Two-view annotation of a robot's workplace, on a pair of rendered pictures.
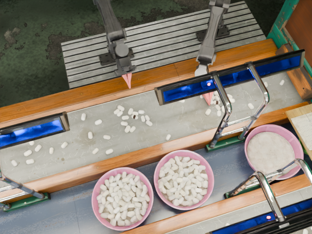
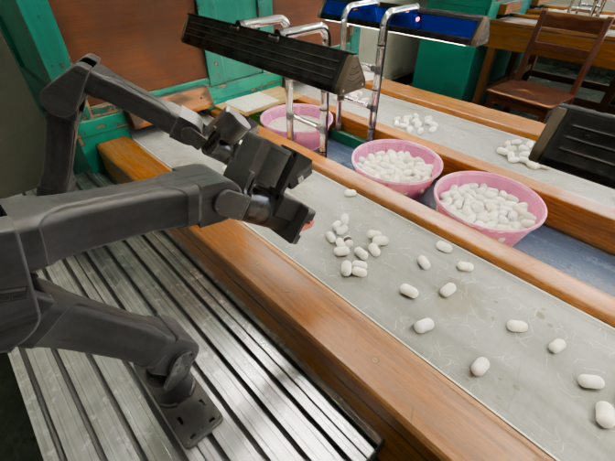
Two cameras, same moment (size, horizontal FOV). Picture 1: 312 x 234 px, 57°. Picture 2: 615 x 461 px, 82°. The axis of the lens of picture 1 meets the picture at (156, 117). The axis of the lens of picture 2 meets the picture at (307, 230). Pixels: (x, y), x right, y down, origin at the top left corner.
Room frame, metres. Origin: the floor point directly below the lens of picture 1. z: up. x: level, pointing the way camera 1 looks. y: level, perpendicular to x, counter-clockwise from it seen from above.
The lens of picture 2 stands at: (0.97, 0.59, 1.28)
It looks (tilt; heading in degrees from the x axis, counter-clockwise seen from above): 40 degrees down; 242
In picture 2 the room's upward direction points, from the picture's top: straight up
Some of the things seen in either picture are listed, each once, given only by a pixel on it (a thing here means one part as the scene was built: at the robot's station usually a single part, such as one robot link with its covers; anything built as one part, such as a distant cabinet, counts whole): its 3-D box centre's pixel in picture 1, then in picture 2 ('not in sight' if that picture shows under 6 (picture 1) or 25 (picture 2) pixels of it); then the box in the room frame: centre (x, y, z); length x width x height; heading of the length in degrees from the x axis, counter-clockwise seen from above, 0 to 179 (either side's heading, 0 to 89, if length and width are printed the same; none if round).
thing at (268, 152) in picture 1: (269, 154); (296, 132); (0.42, -0.54, 0.71); 0.22 x 0.22 x 0.06
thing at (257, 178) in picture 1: (269, 200); (372, 79); (0.18, -0.43, 0.90); 0.20 x 0.19 x 0.45; 106
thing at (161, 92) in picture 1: (230, 73); (256, 45); (0.64, -0.30, 1.08); 0.62 x 0.08 x 0.07; 106
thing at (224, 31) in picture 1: (213, 29); not in sight; (1.20, -0.35, 0.71); 0.20 x 0.07 x 0.08; 106
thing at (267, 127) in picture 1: (270, 153); (296, 129); (0.42, -0.54, 0.72); 0.27 x 0.27 x 0.10
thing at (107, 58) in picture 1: (115, 52); (170, 379); (1.04, 0.23, 0.71); 0.20 x 0.07 x 0.08; 106
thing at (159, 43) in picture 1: (178, 81); (210, 248); (0.88, -0.13, 0.65); 1.20 x 0.90 x 0.04; 106
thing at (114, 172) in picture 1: (123, 199); (482, 212); (0.22, 0.15, 0.72); 0.27 x 0.27 x 0.10
